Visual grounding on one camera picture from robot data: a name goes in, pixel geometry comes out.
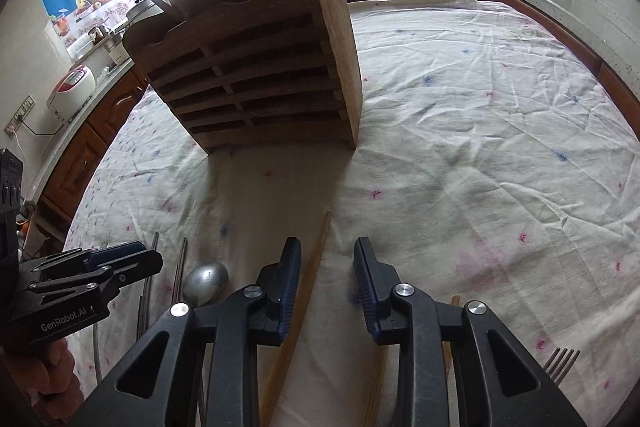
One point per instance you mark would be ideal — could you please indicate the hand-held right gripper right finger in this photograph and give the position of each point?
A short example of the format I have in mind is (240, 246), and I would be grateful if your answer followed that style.
(366, 292)

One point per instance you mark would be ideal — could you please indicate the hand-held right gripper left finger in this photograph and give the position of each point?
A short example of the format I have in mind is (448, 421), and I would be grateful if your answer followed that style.
(288, 287)

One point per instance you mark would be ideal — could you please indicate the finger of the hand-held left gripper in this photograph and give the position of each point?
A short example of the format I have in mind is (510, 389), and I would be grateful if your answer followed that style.
(117, 253)
(137, 266)

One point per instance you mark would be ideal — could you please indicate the metal spoon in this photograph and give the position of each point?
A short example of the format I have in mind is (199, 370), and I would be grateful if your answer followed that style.
(206, 282)

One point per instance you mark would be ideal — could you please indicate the wooden utensil holder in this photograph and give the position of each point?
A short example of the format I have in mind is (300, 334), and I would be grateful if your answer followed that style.
(250, 72)

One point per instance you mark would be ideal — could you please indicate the person's left hand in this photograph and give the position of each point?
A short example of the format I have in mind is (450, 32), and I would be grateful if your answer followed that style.
(50, 379)

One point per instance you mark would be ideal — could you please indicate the red and white rice cooker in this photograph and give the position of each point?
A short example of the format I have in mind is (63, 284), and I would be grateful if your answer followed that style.
(70, 94)

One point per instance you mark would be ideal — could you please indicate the white dotted tablecloth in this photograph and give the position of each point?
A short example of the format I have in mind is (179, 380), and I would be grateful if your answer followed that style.
(450, 132)

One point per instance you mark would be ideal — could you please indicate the small white cooking pot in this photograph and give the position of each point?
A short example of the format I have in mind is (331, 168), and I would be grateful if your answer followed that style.
(112, 52)

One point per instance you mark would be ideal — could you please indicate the metal fork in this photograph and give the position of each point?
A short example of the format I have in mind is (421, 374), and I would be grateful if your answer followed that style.
(559, 363)

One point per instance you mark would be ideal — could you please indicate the white electric pot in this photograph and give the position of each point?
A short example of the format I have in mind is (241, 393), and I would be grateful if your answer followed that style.
(144, 12)

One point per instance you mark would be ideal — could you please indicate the wall socket strip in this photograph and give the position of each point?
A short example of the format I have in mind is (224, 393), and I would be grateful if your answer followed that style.
(20, 114)

